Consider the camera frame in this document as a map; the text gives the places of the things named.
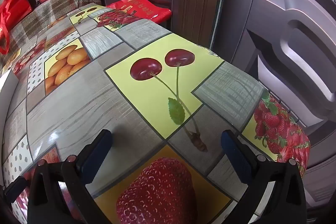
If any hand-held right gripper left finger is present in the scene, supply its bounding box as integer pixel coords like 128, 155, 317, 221
5, 130, 113, 224

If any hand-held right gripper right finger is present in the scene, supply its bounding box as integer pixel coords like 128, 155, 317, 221
220, 130, 307, 224

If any red tote bag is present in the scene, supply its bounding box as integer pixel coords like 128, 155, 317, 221
0, 0, 32, 54

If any brown metal door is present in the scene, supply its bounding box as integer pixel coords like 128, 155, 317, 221
210, 0, 336, 224

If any fruit print tablecloth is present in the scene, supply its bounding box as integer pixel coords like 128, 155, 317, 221
0, 4, 311, 224

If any red printed plastic bag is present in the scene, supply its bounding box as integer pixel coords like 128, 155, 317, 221
106, 0, 172, 25

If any white tray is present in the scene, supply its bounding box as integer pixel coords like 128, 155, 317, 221
0, 71, 17, 95

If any plaid blanket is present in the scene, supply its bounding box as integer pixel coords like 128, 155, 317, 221
0, 0, 103, 72

